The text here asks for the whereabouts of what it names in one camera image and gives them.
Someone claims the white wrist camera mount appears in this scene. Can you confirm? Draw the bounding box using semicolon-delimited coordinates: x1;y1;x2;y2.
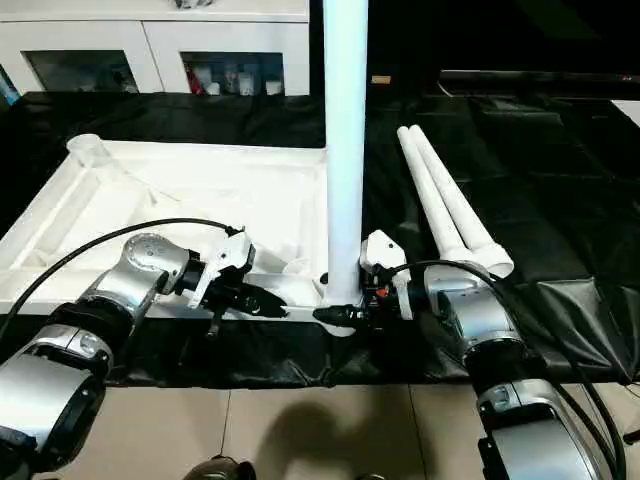
189;229;259;309
359;229;416;321

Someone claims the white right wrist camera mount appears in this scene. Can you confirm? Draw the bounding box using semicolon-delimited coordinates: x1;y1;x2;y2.
359;229;416;321

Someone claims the white flat board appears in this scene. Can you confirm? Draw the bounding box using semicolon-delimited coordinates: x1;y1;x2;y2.
612;99;640;121

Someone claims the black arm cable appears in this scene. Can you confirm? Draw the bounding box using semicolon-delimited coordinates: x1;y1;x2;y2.
379;257;629;480
0;217;246;341

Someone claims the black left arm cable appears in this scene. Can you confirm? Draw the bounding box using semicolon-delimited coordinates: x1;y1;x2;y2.
0;217;246;341

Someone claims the black mat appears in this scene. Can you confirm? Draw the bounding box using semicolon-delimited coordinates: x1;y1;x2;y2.
0;89;640;389

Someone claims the white plastic table top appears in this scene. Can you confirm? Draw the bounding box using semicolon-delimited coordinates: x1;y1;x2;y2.
0;133;364;336

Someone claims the grey robot torso cover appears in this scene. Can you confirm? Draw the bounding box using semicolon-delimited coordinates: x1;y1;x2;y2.
0;429;36;480

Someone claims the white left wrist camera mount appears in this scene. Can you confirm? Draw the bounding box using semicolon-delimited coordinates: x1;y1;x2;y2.
189;229;259;309

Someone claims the white plastic table leg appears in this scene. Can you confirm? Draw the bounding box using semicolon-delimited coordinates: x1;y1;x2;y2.
407;124;515;280
397;127;476;264
322;0;370;309

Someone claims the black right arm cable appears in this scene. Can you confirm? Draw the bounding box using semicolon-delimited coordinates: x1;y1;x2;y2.
379;257;629;480

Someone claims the white cabinet with glass doors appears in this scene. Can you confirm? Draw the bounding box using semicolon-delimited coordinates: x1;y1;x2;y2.
0;0;311;96

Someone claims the blue box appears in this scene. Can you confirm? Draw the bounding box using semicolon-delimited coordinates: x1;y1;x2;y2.
0;64;21;104

